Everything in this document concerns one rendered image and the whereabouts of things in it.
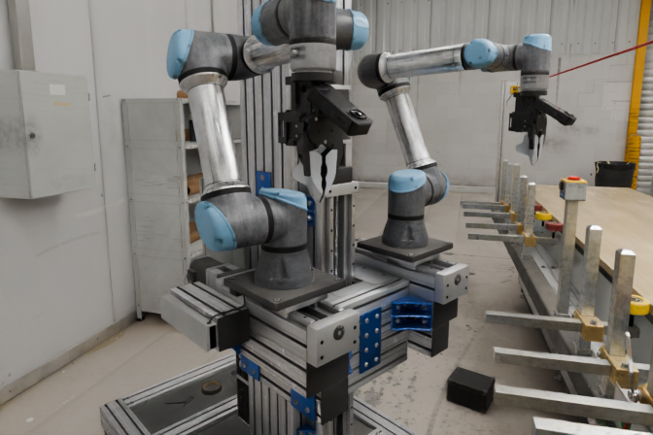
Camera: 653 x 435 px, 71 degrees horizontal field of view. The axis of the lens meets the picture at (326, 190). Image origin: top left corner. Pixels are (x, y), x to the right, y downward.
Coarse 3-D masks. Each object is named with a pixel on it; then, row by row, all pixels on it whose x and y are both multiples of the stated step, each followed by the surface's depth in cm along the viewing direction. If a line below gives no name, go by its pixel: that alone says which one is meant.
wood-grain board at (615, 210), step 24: (552, 192) 326; (600, 192) 326; (624, 192) 326; (552, 216) 254; (600, 216) 252; (624, 216) 252; (648, 216) 252; (576, 240) 209; (624, 240) 203; (648, 240) 203; (600, 264) 178; (648, 264) 171; (648, 288) 147
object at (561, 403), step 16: (496, 400) 99; (512, 400) 99; (528, 400) 98; (544, 400) 97; (560, 400) 96; (576, 400) 96; (592, 400) 96; (608, 400) 96; (592, 416) 95; (608, 416) 94; (624, 416) 94; (640, 416) 93
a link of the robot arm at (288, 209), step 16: (272, 192) 108; (288, 192) 109; (272, 208) 107; (288, 208) 108; (304, 208) 111; (272, 224) 106; (288, 224) 108; (304, 224) 112; (272, 240) 109; (288, 240) 109; (304, 240) 113
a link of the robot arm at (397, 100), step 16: (400, 80) 156; (384, 96) 158; (400, 96) 157; (400, 112) 156; (400, 128) 157; (416, 128) 156; (400, 144) 158; (416, 144) 155; (416, 160) 155; (432, 160) 155; (432, 176) 152
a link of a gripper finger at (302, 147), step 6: (300, 132) 72; (306, 132) 72; (300, 138) 73; (306, 138) 72; (300, 144) 72; (306, 144) 73; (312, 144) 73; (300, 150) 72; (306, 150) 73; (312, 150) 74; (300, 156) 73; (306, 156) 73; (306, 162) 73; (306, 168) 73; (306, 174) 74
